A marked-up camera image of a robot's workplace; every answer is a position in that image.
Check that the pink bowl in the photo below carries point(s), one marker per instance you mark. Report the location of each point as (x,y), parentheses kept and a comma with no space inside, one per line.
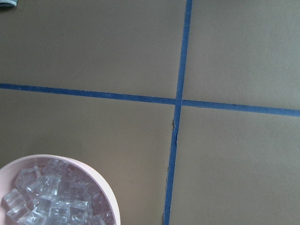
(9,172)

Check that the folded grey cloth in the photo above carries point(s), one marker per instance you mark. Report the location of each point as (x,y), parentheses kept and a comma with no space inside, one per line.
(8,3)

